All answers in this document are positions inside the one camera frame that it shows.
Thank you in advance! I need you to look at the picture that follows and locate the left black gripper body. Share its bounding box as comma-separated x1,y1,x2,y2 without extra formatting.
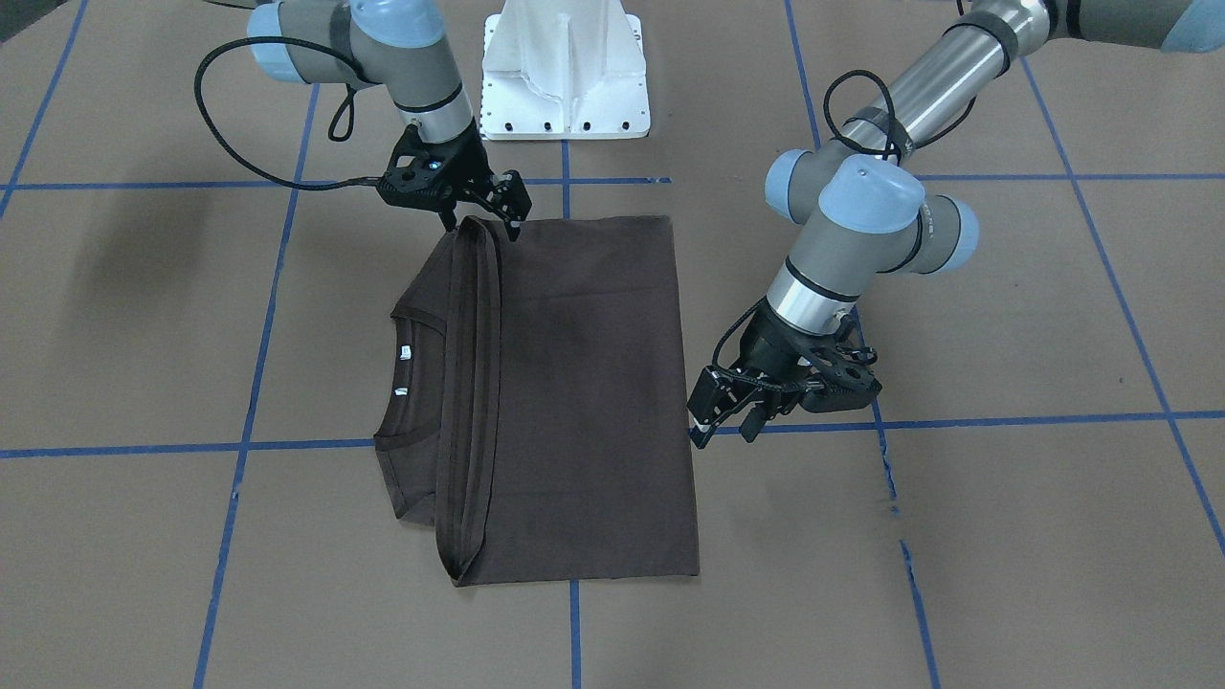
733,302,813,398

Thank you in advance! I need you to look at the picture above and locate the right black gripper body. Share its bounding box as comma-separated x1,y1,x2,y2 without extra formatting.
423,123,494,197

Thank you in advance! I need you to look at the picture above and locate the dark brown t-shirt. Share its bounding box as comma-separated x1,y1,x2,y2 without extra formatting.
372,215,699,586

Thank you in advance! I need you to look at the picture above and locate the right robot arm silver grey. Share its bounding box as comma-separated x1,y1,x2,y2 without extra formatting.
247,1,532,239

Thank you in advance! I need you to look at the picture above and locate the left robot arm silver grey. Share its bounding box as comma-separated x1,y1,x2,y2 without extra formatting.
687,1,1223,447

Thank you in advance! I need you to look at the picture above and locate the blue tape line front crosswise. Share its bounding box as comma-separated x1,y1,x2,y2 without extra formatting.
1,409,1224,459

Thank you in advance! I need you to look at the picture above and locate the blue tape line crosswise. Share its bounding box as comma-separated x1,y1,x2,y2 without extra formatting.
2,170,1224,192
1,409,1224,459

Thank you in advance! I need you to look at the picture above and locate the blue tape line centre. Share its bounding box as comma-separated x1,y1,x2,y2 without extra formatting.
560,140,583,688

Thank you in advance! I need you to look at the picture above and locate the blue tape line rear crosswise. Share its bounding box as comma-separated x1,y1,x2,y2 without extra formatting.
2,170,1224,192

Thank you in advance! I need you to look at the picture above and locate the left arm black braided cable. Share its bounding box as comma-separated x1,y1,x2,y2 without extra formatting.
713,69,910,384

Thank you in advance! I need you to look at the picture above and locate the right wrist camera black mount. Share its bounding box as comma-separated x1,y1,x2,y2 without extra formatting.
376,123,457,215

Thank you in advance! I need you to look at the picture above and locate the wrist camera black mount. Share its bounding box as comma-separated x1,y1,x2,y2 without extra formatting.
376,123,457,215
795,315,882,413

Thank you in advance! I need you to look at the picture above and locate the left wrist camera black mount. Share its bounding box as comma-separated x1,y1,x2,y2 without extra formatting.
795,315,882,413

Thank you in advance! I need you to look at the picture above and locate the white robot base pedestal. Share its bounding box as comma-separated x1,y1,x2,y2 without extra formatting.
478,1,652,141

